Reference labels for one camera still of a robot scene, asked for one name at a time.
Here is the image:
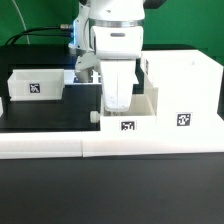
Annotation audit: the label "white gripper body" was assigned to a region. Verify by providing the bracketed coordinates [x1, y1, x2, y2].
[100, 60, 136, 112]

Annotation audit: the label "white front drawer with tag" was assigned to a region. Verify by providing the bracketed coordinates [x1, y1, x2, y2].
[90, 94, 156, 132]

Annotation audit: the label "white drawer cabinet box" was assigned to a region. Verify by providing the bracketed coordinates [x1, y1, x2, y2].
[141, 50, 224, 128]

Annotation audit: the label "white sheet with tags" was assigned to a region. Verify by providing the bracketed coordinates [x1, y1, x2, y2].
[64, 70, 101, 85]

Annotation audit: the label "white L-shaped obstacle wall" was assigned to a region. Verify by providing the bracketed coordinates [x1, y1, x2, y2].
[0, 97, 224, 160]

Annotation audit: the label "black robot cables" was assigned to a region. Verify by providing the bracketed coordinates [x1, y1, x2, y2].
[4, 23, 74, 46]

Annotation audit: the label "white thin cable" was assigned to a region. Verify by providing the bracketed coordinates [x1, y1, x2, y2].
[11, 0, 31, 45]

